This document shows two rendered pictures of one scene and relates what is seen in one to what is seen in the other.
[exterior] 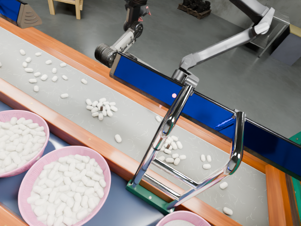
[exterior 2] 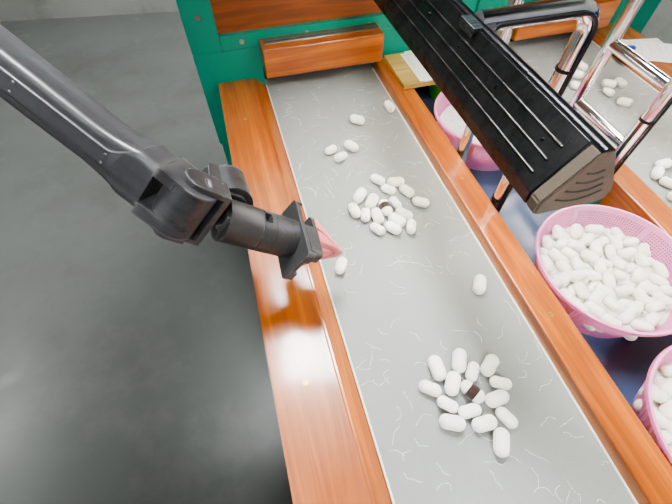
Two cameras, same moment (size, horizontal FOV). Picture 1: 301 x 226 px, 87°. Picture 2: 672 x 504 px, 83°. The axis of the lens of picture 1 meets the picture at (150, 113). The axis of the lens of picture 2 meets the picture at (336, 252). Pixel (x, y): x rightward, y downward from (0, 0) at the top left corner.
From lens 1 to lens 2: 0.78 m
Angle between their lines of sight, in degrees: 65
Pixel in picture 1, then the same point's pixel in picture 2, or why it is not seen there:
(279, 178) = (301, 45)
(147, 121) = (371, 280)
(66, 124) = (598, 386)
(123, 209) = (513, 216)
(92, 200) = (574, 230)
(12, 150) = not seen: outside the picture
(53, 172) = (635, 305)
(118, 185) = not seen: hidden behind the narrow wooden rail
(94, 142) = (542, 301)
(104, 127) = (492, 335)
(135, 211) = not seen: hidden behind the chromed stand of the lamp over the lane
